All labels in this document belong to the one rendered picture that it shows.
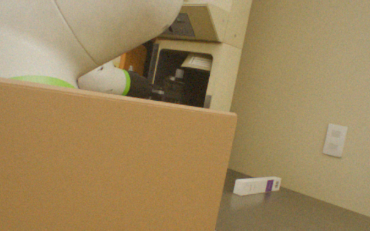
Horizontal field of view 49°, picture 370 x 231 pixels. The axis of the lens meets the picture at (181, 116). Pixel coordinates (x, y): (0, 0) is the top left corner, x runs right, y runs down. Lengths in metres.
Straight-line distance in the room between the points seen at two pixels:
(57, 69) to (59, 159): 0.16
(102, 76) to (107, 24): 0.70
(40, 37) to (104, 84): 0.71
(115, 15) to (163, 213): 0.21
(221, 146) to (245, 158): 1.34
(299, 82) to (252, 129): 0.28
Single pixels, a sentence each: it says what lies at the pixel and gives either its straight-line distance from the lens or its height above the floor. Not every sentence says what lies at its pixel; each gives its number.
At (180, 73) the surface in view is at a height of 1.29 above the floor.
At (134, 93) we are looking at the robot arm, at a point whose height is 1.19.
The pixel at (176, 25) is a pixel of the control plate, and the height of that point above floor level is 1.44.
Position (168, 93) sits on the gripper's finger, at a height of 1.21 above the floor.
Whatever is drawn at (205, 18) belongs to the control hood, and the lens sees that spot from 1.30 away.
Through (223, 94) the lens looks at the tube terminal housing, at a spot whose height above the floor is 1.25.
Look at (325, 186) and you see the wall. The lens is 1.60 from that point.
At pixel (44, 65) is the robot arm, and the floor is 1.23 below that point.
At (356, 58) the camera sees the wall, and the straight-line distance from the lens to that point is 1.59.
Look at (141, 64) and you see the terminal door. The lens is 1.50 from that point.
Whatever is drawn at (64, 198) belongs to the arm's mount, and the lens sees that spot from 0.31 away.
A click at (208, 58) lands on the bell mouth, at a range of 1.42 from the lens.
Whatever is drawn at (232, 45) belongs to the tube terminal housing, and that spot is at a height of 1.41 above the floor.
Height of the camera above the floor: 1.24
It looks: 4 degrees down
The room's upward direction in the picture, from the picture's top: 11 degrees clockwise
